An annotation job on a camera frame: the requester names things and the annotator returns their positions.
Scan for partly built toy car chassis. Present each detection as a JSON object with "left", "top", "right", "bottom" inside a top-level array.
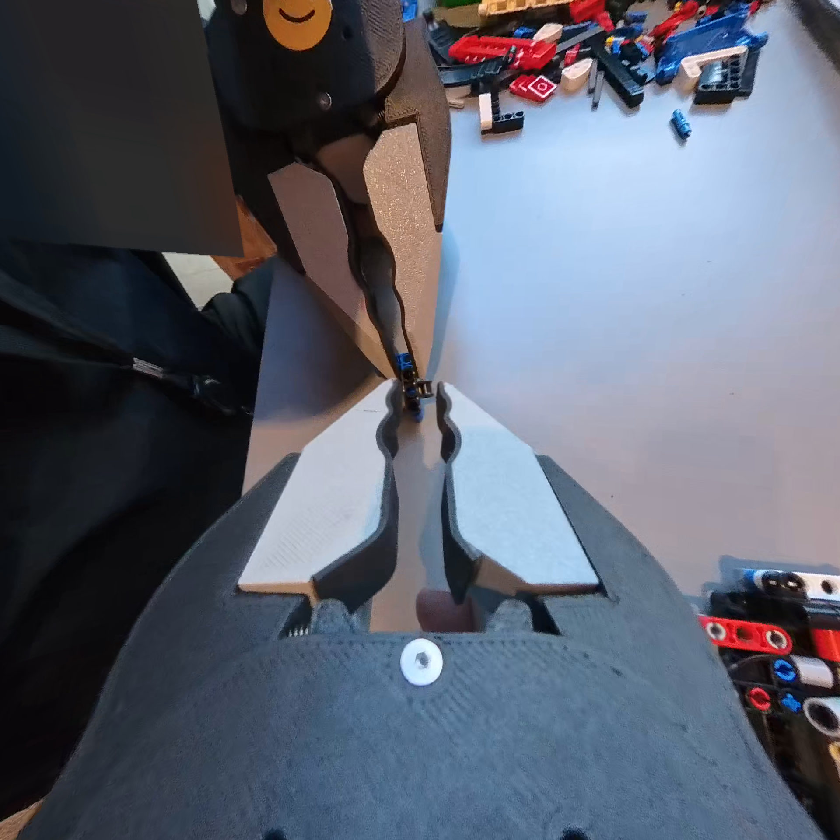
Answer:
[{"left": 699, "top": 567, "right": 840, "bottom": 815}]

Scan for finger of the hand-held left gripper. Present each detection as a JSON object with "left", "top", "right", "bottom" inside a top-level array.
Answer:
[
  {"left": 266, "top": 161, "right": 398, "bottom": 382},
  {"left": 361, "top": 121, "right": 445, "bottom": 382}
]

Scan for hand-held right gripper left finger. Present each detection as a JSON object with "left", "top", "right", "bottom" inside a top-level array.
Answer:
[{"left": 237, "top": 379, "right": 403, "bottom": 613}]

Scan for pile of loose toy pieces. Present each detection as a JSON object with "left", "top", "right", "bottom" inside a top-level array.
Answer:
[{"left": 427, "top": 0, "right": 770, "bottom": 135}]

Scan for small black toy connector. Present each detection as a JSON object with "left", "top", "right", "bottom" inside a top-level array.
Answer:
[{"left": 397, "top": 369, "right": 437, "bottom": 411}]

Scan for wooden beam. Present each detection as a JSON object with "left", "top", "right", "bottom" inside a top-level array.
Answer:
[{"left": 210, "top": 197, "right": 280, "bottom": 277}]

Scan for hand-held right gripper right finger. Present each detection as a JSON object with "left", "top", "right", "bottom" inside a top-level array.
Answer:
[{"left": 436, "top": 382, "right": 601, "bottom": 606}]

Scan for blue L-shaped toy beam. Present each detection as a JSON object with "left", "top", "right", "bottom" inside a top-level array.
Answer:
[{"left": 395, "top": 353, "right": 427, "bottom": 422}]

